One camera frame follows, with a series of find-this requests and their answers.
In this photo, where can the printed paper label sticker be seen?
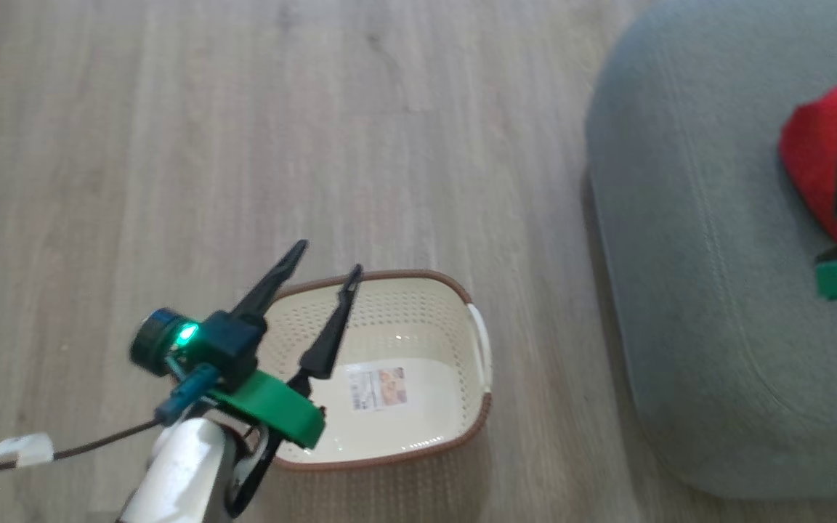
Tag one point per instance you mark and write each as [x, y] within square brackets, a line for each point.
[378, 388]

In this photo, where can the cream laundry basket brown rim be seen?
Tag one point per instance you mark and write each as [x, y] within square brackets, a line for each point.
[404, 334]

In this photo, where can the grey upholstered seat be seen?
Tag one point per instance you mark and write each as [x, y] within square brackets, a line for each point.
[680, 254]

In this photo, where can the black round wrist camera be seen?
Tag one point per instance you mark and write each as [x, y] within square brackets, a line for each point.
[157, 341]

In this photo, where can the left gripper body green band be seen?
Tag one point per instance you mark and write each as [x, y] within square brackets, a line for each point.
[266, 407]

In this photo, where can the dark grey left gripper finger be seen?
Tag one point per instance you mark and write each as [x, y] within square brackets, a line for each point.
[328, 349]
[273, 280]

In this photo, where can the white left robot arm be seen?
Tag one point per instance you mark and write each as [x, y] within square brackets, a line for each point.
[186, 472]

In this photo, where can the red clothing item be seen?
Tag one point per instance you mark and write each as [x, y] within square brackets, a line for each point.
[811, 160]

